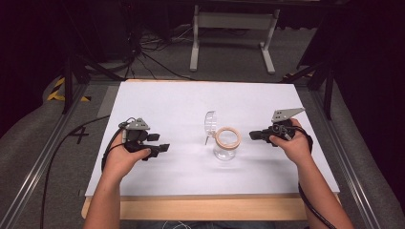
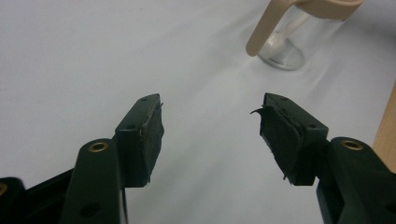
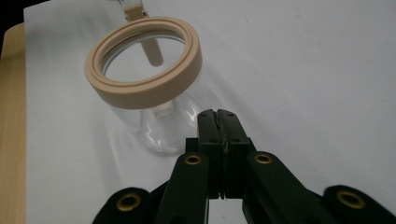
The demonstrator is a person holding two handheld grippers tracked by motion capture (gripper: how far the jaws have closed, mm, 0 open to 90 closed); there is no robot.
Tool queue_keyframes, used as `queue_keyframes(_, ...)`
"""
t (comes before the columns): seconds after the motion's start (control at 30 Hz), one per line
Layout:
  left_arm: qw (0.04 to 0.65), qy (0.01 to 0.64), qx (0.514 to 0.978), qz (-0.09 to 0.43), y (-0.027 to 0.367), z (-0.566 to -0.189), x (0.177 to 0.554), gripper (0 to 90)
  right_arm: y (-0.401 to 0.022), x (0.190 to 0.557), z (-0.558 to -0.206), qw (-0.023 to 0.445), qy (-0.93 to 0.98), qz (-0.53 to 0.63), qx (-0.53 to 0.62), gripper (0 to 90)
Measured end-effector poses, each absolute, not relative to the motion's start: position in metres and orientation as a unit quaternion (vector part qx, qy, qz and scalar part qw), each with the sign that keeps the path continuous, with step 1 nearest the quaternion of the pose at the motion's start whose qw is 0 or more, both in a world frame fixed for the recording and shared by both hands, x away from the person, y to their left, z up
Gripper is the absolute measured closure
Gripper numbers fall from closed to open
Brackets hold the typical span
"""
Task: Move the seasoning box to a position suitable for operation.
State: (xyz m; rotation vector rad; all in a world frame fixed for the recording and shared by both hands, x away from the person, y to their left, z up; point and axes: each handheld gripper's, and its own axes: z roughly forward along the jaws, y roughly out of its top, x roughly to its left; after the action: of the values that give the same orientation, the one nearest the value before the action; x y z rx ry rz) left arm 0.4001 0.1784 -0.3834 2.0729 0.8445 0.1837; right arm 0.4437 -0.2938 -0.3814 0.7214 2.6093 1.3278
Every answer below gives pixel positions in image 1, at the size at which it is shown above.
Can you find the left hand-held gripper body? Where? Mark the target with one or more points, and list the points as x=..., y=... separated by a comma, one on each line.
x=135, y=135

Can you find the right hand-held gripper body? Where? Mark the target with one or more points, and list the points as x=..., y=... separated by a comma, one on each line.
x=281, y=127

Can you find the clear glass jar hinged lid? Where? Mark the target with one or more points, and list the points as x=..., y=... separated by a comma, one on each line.
x=226, y=149

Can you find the person's right hand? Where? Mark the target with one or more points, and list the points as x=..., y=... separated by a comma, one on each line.
x=296, y=148

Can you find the person's left hand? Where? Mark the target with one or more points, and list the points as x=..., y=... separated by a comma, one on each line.
x=122, y=160

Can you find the black metal stand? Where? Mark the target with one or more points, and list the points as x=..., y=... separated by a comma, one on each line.
x=328, y=92
x=67, y=86

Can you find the yellow black hazard tape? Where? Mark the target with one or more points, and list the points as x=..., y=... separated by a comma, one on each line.
x=55, y=94

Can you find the aluminium floor rail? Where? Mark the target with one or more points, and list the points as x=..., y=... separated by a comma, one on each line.
x=347, y=159
x=38, y=165

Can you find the white metal table frame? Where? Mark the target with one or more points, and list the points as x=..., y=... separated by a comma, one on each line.
x=234, y=20

